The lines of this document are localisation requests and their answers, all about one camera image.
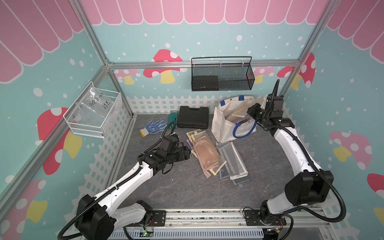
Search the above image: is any pink brown mesh pouch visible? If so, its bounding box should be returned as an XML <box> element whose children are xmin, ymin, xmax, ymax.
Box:
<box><xmin>193</xmin><ymin>133</ymin><xmax>220</xmax><ymax>179</ymax></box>

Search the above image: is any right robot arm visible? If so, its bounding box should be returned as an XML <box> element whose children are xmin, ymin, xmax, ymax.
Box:
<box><xmin>247</xmin><ymin>81</ymin><xmax>347</xmax><ymax>225</ymax></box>

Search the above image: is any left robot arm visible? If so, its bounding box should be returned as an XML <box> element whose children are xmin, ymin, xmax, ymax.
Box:
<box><xmin>57</xmin><ymin>132</ymin><xmax>191</xmax><ymax>240</ymax></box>

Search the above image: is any beige mesh pouch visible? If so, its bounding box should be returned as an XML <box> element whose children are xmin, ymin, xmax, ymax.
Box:
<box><xmin>232</xmin><ymin>103</ymin><xmax>254</xmax><ymax>118</ymax></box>

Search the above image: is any purple mesh pouch upper left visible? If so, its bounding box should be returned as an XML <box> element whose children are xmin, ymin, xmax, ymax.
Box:
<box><xmin>234</xmin><ymin>118</ymin><xmax>250</xmax><ymax>124</ymax></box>

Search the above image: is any cream canvas tote bag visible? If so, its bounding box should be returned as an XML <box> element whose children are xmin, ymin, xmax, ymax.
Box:
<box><xmin>211</xmin><ymin>96</ymin><xmax>264</xmax><ymax>144</ymax></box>

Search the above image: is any yellow trimmed clear pouch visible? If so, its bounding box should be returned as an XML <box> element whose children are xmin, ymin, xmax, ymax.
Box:
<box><xmin>186</xmin><ymin>130</ymin><xmax>226</xmax><ymax>176</ymax></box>

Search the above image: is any white grey mesh pouch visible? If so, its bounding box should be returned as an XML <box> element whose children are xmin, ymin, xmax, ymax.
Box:
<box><xmin>216</xmin><ymin>142</ymin><xmax>249</xmax><ymax>181</ymax></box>

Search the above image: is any grey pouch under white pouch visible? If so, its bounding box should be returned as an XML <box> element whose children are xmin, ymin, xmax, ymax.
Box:
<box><xmin>232</xmin><ymin>175</ymin><xmax>252</xmax><ymax>188</ymax></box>

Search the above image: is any clear plastic labelled bag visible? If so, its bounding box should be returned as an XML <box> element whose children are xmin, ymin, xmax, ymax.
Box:
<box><xmin>74</xmin><ymin>86</ymin><xmax>114</xmax><ymax>126</ymax></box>

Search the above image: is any blue white work glove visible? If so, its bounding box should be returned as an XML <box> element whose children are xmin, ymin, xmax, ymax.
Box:
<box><xmin>140</xmin><ymin>119</ymin><xmax>168</xmax><ymax>137</ymax></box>

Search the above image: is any green rubber glove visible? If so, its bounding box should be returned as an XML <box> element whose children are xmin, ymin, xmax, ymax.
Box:
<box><xmin>168</xmin><ymin>111</ymin><xmax>179</xmax><ymax>131</ymax></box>

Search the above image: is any black plastic tool case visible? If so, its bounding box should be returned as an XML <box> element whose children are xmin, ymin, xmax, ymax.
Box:
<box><xmin>177</xmin><ymin>106</ymin><xmax>210</xmax><ymax>130</ymax></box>

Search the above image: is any black box in basket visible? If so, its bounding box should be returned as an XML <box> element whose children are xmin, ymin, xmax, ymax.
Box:
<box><xmin>191</xmin><ymin>76</ymin><xmax>219</xmax><ymax>92</ymax></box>

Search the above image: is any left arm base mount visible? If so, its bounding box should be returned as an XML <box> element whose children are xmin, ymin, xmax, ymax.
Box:
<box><xmin>128</xmin><ymin>210</ymin><xmax>167</xmax><ymax>227</ymax></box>

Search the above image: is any black wire mesh basket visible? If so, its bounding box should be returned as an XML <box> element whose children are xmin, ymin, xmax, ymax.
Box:
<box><xmin>191</xmin><ymin>56</ymin><xmax>255</xmax><ymax>91</ymax></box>

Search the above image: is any white wire wall basket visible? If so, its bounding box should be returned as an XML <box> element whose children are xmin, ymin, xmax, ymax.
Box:
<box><xmin>63</xmin><ymin>82</ymin><xmax>123</xmax><ymax>139</ymax></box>

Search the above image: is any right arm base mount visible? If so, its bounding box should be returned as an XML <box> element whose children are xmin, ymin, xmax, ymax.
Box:
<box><xmin>242</xmin><ymin>208</ymin><xmax>287</xmax><ymax>227</ymax></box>

